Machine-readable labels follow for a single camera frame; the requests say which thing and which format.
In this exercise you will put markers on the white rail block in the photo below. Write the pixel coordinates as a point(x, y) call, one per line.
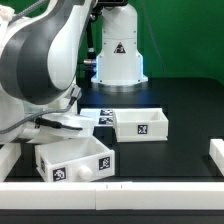
point(9, 154)
point(216, 151)

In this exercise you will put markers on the white marker tag board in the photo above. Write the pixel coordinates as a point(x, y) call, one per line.
point(101, 116)

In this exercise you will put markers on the white drawer with knob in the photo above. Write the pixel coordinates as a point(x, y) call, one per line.
point(75, 160)

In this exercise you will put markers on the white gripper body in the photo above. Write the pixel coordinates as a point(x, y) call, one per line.
point(57, 127)

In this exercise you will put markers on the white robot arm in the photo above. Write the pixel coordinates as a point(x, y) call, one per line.
point(38, 59)

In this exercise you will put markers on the white left rail block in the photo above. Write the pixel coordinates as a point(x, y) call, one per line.
point(9, 154)

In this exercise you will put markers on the white front rail bar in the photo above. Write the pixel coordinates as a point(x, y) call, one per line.
point(113, 196)

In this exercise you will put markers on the white right rail block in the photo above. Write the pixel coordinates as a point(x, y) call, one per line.
point(216, 151)

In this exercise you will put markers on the black camera stand pole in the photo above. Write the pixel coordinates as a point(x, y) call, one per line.
point(91, 53)

